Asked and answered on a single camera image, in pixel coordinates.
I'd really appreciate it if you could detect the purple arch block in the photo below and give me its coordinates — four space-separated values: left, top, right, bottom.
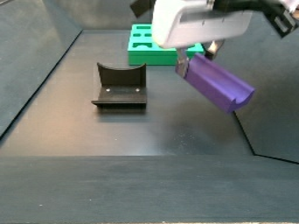
175 53 255 113

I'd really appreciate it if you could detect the green shape-sorter board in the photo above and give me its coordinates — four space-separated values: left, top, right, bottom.
127 24 205 67

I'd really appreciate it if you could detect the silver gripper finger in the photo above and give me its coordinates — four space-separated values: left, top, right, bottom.
176 48 189 77
203 39 224 60

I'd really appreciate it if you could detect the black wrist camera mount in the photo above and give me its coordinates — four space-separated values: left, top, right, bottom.
212 0 299 38

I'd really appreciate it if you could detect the black fixture stand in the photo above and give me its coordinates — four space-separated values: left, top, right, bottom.
90 63 147 107

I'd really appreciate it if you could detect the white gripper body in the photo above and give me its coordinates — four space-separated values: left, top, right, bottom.
152 0 252 49

